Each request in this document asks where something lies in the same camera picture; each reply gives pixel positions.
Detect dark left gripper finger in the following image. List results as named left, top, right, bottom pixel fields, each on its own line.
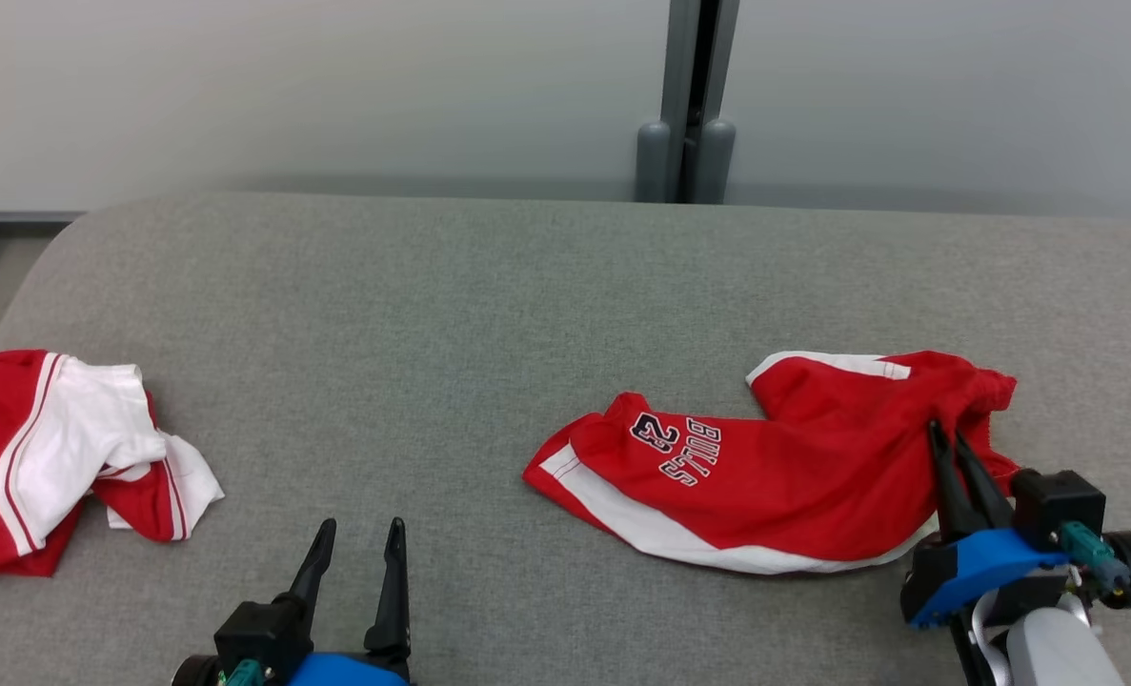
left=287, top=518, right=338, bottom=605
left=365, top=517, right=413, bottom=659

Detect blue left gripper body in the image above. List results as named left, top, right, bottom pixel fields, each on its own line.
left=289, top=652, right=415, bottom=686

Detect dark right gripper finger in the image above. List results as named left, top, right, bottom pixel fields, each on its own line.
left=954, top=434, right=1017, bottom=532
left=927, top=420, right=981, bottom=540

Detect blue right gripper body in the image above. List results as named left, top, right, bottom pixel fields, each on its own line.
left=900, top=527, right=1070, bottom=631

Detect red shorts with white trim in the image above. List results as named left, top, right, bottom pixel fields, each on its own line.
left=523, top=351, right=1021, bottom=576

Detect red jersey with white sleeves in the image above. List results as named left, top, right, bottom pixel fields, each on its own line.
left=0, top=349, right=226, bottom=612

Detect grey partition post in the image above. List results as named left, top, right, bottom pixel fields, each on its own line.
left=635, top=0, right=741, bottom=205

